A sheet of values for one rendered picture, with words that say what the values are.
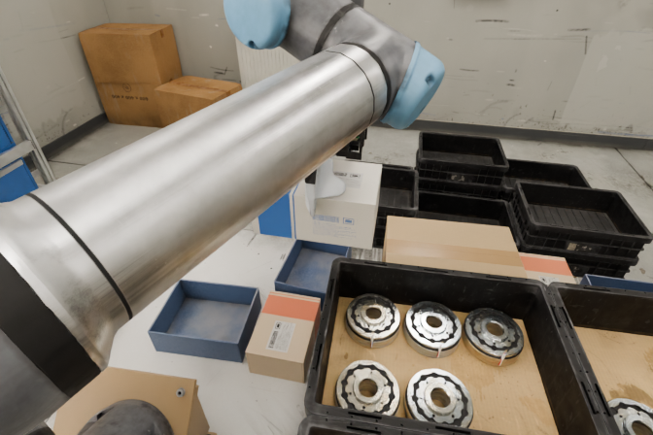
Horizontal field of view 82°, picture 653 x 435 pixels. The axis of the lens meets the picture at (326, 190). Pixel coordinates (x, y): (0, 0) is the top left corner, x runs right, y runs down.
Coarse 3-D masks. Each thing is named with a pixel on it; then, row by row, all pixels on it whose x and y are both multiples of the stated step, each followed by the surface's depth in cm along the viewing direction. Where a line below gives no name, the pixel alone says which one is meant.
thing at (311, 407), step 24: (336, 264) 73; (360, 264) 73; (384, 264) 73; (552, 312) 64; (312, 360) 57; (576, 360) 57; (312, 384) 54; (576, 384) 54; (312, 408) 51; (336, 408) 51; (432, 432) 49; (456, 432) 49; (480, 432) 49; (600, 432) 49
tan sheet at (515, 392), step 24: (456, 312) 76; (336, 336) 71; (336, 360) 67; (384, 360) 67; (408, 360) 67; (432, 360) 67; (456, 360) 67; (480, 360) 67; (528, 360) 67; (480, 384) 64; (504, 384) 64; (528, 384) 64; (480, 408) 61; (504, 408) 61; (528, 408) 61; (504, 432) 58; (528, 432) 58; (552, 432) 58
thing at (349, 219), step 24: (336, 168) 64; (360, 168) 64; (288, 192) 58; (360, 192) 58; (264, 216) 61; (288, 216) 60; (336, 216) 58; (360, 216) 57; (312, 240) 62; (336, 240) 61; (360, 240) 60
